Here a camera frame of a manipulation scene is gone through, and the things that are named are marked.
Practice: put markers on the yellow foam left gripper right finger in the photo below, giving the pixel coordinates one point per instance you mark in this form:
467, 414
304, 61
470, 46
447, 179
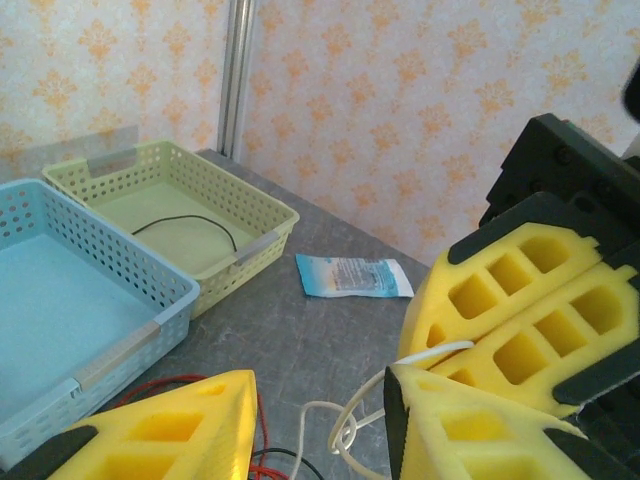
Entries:
500, 450

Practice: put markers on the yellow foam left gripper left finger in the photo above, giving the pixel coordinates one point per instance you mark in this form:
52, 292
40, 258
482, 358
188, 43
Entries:
230, 415

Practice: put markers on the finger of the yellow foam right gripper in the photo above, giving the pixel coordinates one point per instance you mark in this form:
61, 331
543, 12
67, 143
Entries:
590, 350
435, 310

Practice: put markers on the blue white wipe packet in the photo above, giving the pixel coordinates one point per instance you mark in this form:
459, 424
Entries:
350, 275

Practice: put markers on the blue perforated plastic basket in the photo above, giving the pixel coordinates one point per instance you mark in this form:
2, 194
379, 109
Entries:
60, 300

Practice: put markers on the green perforated plastic basket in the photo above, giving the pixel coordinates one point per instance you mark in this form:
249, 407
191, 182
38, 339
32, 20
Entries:
165, 200

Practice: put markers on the aluminium frame post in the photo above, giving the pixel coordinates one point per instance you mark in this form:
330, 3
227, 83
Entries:
237, 75

